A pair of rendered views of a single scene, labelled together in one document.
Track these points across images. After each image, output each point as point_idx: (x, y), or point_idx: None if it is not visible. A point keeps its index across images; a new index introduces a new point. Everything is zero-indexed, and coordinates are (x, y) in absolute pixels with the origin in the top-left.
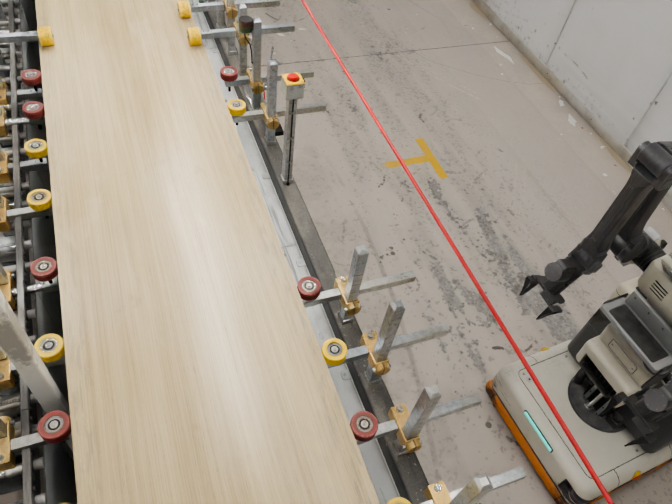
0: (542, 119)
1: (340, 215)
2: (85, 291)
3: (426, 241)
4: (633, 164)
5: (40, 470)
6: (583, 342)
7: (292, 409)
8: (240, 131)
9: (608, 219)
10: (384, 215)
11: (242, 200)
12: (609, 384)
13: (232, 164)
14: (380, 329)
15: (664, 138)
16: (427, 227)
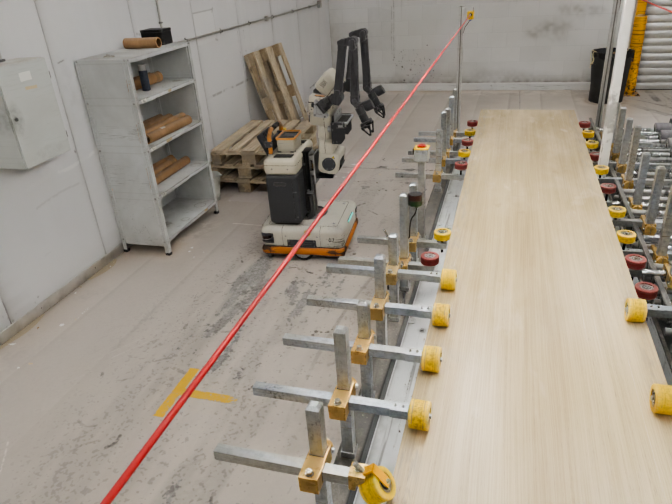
0: (0, 388)
1: (329, 370)
2: (583, 177)
3: (280, 330)
4: (355, 48)
5: None
6: (301, 205)
7: (493, 145)
8: (425, 299)
9: (358, 74)
10: (290, 357)
11: (475, 190)
12: (342, 156)
13: (471, 204)
14: (445, 134)
15: (24, 275)
16: (266, 338)
